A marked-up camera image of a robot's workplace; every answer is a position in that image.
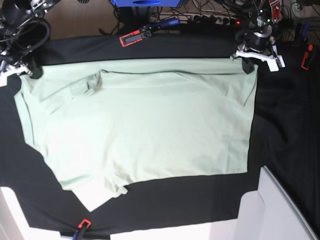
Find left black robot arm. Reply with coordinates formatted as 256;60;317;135
230;0;286;74

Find white foam board left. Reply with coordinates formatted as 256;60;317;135
0;187;61;240

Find orange black clamp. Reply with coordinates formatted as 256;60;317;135
119;18;180;47
294;23;314;71

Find orange black clamp top centre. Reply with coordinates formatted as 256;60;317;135
119;18;180;47

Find white power strip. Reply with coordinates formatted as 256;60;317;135
150;13;242;26

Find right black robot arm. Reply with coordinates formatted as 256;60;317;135
0;0;59;87

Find orange blue clamp bottom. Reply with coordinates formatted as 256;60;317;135
72;218;92;240

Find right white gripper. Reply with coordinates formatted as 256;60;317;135
0;63;43;87

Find orange black clamp top right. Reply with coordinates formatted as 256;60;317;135
294;23;314;71

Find light green T-shirt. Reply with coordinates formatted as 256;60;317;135
14;58;257;211

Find black table cloth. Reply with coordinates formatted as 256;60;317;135
0;43;320;235

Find blue plastic box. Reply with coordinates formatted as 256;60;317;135
111;0;189;8

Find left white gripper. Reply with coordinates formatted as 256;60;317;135
230;43;286;75

